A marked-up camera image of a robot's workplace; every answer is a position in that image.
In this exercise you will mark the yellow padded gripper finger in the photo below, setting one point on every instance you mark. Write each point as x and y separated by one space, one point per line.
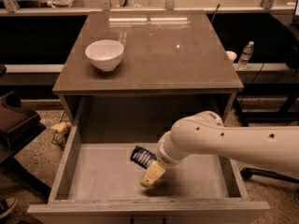
154 172

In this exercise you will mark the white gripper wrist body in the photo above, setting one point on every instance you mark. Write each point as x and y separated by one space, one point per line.
165 159

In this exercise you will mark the dark blue rxbar wrapper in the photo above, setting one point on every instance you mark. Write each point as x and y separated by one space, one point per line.
142 157

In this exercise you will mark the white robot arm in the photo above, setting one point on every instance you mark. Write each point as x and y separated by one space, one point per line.
273 151

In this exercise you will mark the open grey top drawer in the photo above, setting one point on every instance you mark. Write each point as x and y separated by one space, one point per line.
99 184

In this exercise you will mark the grey cabinet with counter top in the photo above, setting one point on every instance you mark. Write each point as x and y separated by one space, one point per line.
173 65

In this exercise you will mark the black office chair base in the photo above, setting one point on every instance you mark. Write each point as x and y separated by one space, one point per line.
247 173

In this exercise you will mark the white ceramic bowl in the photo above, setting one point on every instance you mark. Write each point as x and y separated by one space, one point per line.
105 55

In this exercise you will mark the white paper cup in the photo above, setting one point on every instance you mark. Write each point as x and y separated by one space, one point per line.
231 55

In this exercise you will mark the clear plastic water bottle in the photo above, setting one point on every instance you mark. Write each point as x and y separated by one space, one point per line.
245 56

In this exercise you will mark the dark brown chair left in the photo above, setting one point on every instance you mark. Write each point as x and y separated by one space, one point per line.
19 126

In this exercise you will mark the shoe at left edge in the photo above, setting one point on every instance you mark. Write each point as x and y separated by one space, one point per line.
7 205

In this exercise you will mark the wire basket with yellow item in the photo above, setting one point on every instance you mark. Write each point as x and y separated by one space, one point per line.
61 131

